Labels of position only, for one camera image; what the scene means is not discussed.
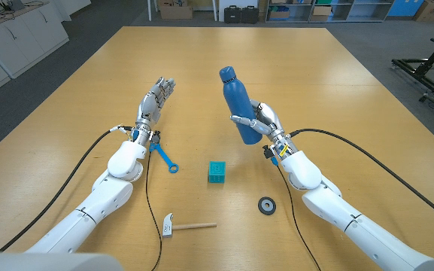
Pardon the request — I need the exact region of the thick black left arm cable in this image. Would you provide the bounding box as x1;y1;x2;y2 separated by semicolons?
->
0;125;133;253

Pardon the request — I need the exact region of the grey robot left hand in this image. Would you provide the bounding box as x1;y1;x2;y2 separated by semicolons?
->
135;77;177;131

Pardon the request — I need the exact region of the large cardboard box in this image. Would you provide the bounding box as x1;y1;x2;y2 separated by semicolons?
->
159;0;194;20

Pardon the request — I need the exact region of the blue metal bottle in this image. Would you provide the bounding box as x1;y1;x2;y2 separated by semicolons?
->
219;65;263;146

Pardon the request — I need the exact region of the black metal stand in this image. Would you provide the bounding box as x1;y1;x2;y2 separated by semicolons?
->
391;22;434;117

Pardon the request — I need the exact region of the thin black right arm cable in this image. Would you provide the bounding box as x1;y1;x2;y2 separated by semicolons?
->
275;163;323;271

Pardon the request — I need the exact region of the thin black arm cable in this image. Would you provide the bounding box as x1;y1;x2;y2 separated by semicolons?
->
144;148;164;271
275;163;323;271

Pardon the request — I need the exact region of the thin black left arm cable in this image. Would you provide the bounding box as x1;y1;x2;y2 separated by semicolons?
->
144;148;164;271

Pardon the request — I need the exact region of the black tape roll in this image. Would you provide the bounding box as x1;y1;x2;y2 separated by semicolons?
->
257;196;277;216

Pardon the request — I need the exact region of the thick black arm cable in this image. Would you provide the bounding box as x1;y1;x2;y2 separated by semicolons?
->
0;125;133;253
289;128;434;229

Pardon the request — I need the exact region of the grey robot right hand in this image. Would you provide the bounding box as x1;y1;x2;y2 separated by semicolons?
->
230;99;287;142

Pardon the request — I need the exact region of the cardboard box with print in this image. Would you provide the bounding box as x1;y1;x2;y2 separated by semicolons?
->
413;0;434;23

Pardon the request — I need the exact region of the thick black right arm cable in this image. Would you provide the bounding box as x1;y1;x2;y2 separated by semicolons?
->
289;128;434;229

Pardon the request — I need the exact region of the teal cube box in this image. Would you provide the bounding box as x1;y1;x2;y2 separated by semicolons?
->
208;160;226;184

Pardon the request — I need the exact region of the black hard case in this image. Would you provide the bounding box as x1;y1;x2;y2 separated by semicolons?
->
223;5;242;24
241;5;259;25

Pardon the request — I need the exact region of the toy hammer wooden handle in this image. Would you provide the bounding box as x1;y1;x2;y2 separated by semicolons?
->
162;212;217;239

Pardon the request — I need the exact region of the grey metal shelf unit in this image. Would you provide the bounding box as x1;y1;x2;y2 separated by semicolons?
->
265;0;395;23

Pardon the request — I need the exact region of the small cardboard box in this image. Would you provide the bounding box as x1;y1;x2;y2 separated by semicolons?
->
311;5;332;22

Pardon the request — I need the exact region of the blue panel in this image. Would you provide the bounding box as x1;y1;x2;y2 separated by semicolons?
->
387;0;415;17

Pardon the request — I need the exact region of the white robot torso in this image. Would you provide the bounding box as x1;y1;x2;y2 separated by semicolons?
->
0;251;123;271

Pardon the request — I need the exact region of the blue plastic wrench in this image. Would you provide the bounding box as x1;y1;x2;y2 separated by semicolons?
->
150;142;180;174

